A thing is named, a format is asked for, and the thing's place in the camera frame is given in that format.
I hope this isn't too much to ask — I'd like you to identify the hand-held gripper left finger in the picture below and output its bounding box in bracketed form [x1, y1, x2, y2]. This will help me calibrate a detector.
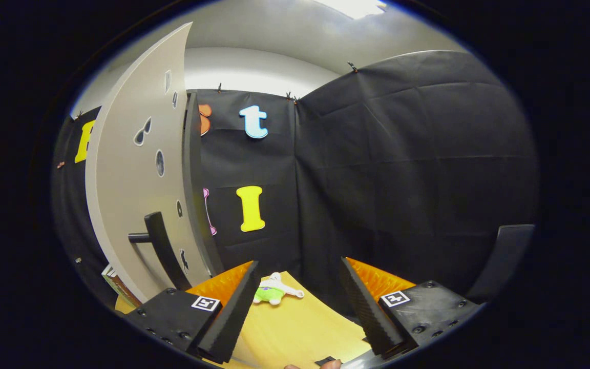
[123, 260, 261, 364]

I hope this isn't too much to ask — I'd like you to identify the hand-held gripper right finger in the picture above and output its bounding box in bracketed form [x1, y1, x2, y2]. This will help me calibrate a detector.
[340, 256, 482, 359]

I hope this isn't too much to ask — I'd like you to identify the black door handle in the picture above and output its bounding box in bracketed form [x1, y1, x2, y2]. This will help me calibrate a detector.
[128, 211, 193, 292]

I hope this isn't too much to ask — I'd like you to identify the beige cabinet door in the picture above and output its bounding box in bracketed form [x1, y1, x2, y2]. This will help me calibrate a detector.
[85, 22, 213, 304]

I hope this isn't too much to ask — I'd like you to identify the green and white plush toy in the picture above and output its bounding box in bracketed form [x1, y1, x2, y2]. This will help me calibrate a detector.
[252, 272, 305, 306]

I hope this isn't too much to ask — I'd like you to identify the green book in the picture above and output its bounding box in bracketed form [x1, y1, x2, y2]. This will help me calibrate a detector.
[101, 264, 141, 308]

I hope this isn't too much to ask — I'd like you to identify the black backdrop cloth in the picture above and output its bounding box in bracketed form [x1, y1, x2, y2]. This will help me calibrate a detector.
[52, 50, 540, 321]

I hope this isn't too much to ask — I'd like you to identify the dark grey cabinet body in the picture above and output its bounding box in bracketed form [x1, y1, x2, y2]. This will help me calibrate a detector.
[182, 92, 225, 277]

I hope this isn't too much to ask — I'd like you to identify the long ceiling light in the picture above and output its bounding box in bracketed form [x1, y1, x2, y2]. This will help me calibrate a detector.
[315, 0, 388, 20]

